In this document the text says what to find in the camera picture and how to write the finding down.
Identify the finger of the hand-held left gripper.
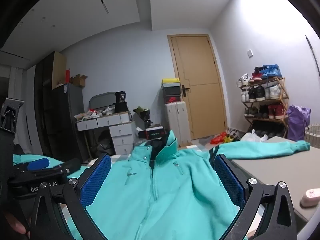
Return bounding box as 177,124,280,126
14,157,50,173
50,158,81,177

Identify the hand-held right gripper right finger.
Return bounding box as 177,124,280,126
214,154,298,240

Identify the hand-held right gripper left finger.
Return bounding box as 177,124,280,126
29,153,113,240

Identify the teal fleece jacket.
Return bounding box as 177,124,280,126
13,129,311,240

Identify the person's left hand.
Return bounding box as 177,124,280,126
4,212,31,240

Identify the checkered bed sheet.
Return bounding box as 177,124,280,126
59,144,212,232

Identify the red plastic bag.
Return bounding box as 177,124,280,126
210,131,229,145

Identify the dark grey refrigerator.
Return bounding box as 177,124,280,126
41,83,84,162

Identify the white plastic bag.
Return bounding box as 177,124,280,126
240,129,269,143

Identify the white drawer desk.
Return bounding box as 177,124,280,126
76,111,137,156

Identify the pile of desk clutter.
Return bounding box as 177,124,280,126
74,107,116,121

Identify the grey rounded chair back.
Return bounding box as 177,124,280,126
89,92,117,111

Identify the white curtain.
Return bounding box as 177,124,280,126
0,64,37,155

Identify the black box with red stripe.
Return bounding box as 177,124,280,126
138,127,167,140

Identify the black bag on dresser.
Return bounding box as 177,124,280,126
114,91,130,113

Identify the white suitcase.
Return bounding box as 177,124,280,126
164,101,192,147

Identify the dark wrapped bouquet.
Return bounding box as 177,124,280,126
132,106,153,128

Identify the tan wooden door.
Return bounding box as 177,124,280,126
167,34,228,140

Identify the pink small case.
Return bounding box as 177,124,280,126
300,188,320,208

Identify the dark tall wardrobe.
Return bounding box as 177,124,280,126
34,51,67,156

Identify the open cardboard box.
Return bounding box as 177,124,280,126
70,74,89,88

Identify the purple plastic bag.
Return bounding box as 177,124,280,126
286,105,312,142

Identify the wooden shoe rack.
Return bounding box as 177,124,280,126
241,76,290,138

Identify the red and black shoe box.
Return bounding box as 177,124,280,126
163,95,182,104

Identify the yellow-lidded shoe box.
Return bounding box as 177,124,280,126
161,78,181,88

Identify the shoe rack with shoes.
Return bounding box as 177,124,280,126
236,64,288,120

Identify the thin wall pipe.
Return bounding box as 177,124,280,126
305,35,320,78

